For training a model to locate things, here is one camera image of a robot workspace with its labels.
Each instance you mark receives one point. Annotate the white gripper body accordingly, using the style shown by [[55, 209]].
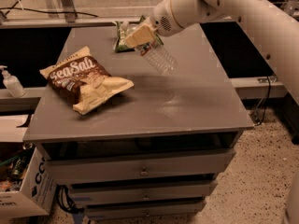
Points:
[[163, 20]]

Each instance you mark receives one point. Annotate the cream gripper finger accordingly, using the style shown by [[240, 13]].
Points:
[[139, 34]]

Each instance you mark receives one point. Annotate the clear plastic water bottle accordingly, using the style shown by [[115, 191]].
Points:
[[159, 58]]

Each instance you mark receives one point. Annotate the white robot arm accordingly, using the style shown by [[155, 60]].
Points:
[[258, 184]]

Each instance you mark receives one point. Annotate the white pump bottle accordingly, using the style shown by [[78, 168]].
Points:
[[12, 83]]

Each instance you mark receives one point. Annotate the green chip bag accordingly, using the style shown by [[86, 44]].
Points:
[[123, 28]]

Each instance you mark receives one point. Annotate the sea salt chip bag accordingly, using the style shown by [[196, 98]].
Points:
[[85, 80]]

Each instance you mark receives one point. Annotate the grey drawer cabinet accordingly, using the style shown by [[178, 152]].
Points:
[[155, 149]]

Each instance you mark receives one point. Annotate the white cardboard box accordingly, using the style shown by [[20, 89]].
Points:
[[27, 189]]

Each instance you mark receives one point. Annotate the metal frame rail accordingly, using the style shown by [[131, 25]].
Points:
[[63, 22]]

